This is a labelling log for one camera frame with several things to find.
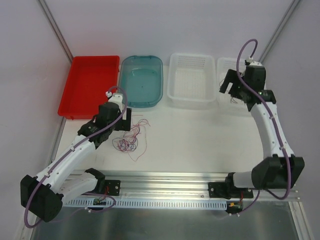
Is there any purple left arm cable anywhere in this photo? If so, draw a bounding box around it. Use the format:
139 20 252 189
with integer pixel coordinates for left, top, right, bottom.
24 86 128 228

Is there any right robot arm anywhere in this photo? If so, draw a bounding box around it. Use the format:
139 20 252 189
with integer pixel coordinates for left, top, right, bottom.
219 61 305 198

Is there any red plastic tray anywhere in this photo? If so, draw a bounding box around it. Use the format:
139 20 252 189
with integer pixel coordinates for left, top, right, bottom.
57 55 120 120

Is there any teal transparent plastic bin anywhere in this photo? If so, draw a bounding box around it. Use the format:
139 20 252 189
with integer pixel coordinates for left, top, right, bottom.
118 55 164 109

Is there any white perforated basket right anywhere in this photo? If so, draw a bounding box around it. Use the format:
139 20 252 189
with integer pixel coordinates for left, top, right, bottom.
216 57 261 118

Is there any bundle of thin cables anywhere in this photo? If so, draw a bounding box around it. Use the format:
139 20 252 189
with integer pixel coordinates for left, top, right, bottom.
111 113 152 163

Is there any white slotted cable duct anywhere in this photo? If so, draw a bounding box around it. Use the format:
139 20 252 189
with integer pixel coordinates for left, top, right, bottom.
65 197 227 211

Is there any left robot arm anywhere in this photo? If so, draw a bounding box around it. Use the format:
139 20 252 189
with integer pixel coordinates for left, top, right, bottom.
20 102 132 229

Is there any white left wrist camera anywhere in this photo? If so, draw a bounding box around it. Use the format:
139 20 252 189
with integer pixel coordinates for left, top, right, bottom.
105 91 124 110

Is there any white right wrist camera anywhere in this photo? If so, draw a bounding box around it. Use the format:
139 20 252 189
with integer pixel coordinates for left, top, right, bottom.
244 57 263 67

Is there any left aluminium frame post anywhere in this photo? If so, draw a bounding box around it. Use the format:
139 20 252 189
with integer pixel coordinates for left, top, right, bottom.
36 0 74 64

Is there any right aluminium frame post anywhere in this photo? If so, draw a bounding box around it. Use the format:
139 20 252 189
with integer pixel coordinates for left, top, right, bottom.
258 0 302 63

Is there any aluminium frame post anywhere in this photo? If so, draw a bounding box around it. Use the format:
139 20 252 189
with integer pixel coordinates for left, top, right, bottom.
258 0 302 63
36 0 74 64

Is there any aluminium mounting rail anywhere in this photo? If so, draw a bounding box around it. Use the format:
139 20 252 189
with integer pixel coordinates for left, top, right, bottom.
67 169 300 200

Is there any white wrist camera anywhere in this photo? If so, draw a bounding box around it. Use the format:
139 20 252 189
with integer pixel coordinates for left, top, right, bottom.
105 91 124 110
244 57 263 67

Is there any white perforated basket left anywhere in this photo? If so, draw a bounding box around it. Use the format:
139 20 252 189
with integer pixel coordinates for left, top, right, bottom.
167 53 218 110

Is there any white perforated basket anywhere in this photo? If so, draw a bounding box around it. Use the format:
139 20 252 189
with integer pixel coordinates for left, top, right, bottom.
167 53 218 110
216 57 261 118

